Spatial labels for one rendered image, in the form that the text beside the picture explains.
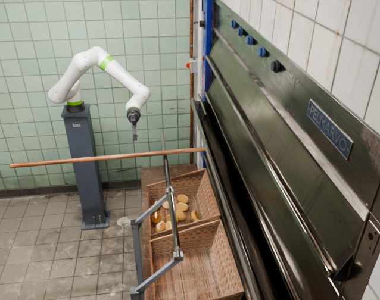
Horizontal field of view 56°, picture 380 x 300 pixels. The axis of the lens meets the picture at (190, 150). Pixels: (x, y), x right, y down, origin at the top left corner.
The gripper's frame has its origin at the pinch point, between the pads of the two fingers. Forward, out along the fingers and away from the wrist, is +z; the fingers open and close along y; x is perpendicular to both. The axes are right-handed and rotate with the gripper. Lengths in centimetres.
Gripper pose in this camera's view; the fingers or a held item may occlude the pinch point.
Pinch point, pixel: (134, 130)
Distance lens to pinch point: 235.4
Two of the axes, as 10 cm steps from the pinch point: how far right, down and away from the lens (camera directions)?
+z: 1.4, 5.2, -8.4
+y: 0.0, 8.5, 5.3
